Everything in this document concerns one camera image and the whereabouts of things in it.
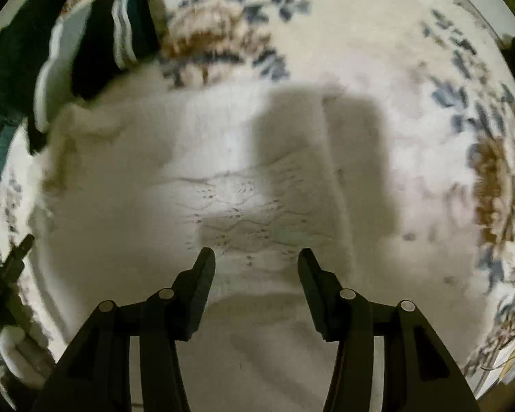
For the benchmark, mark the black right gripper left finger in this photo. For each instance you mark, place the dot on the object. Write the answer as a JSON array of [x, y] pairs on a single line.
[[93, 372]]

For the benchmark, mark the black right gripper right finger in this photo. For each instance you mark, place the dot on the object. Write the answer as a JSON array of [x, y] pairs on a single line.
[[419, 372]]

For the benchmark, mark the white knit sweater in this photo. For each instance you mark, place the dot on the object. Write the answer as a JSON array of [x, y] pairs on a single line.
[[135, 184]]

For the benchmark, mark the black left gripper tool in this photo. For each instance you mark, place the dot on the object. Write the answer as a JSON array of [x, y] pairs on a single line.
[[12, 310]]

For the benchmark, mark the black grey striped folded garment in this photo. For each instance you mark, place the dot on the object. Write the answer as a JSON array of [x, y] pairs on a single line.
[[54, 79]]

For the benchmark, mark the floral fleece blanket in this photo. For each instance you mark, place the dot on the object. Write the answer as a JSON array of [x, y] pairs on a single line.
[[450, 131]]

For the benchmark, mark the dark green quilted pillow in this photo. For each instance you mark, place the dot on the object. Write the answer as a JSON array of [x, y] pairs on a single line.
[[24, 48]]

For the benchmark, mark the dark green patterned folded sweater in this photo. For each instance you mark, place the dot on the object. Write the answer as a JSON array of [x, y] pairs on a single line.
[[134, 34]]

